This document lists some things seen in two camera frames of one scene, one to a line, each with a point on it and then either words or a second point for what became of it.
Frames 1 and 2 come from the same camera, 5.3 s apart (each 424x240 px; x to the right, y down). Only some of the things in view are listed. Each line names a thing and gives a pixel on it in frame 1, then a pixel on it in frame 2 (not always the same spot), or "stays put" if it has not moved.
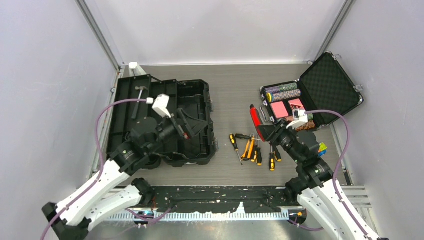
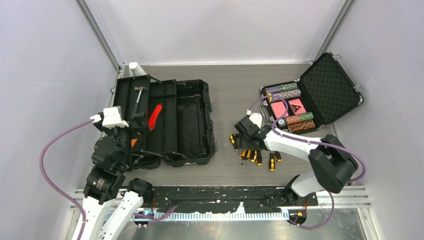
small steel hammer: (138, 88) stays put
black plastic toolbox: (193, 96) stays put
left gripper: (190, 126) to (143, 126)
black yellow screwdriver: (232, 139) stays put
